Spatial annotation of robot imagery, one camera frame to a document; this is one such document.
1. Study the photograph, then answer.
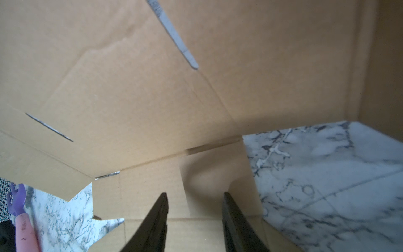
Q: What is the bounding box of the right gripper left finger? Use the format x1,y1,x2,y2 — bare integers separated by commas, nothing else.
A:
121,192,169,252

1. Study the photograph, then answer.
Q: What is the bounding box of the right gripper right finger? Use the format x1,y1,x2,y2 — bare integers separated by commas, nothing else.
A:
222,192,270,252

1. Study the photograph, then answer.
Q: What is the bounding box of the brown cardboard box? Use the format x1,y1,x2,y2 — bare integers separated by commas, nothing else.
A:
1,1,403,252

